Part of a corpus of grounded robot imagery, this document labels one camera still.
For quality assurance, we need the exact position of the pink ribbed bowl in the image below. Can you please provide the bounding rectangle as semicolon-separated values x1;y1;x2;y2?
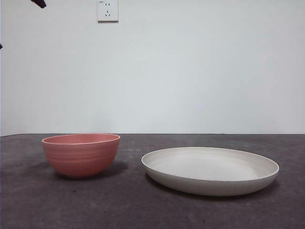
41;133;121;179

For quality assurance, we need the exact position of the white round plate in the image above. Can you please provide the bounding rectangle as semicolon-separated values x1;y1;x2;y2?
141;146;280;197

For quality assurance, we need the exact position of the white wall socket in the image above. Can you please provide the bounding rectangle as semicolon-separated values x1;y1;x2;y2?
97;0;119;23

